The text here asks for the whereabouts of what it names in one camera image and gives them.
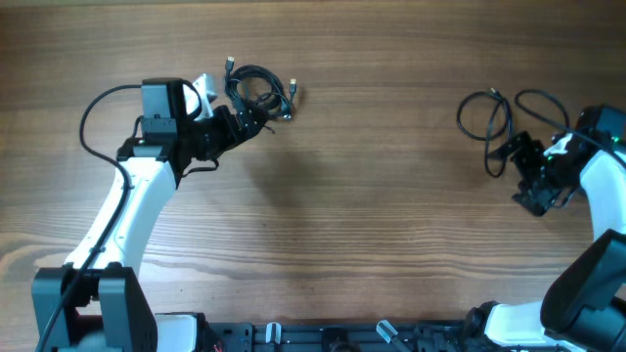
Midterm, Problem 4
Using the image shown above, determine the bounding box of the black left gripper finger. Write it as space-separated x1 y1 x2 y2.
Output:
217 105 243 135
237 108 268 142

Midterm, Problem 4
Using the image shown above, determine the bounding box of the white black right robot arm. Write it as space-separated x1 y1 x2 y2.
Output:
459 105 625 351

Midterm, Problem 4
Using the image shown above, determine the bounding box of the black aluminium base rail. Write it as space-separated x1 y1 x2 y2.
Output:
209 321 467 352

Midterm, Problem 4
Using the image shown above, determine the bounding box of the black separated usb cable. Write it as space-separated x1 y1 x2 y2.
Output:
456 87 514 179

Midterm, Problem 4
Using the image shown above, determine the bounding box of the black usb cable bundle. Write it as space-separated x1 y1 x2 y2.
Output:
223 55 299 122

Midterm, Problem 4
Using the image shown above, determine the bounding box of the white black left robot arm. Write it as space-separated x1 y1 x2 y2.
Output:
31 77 272 351

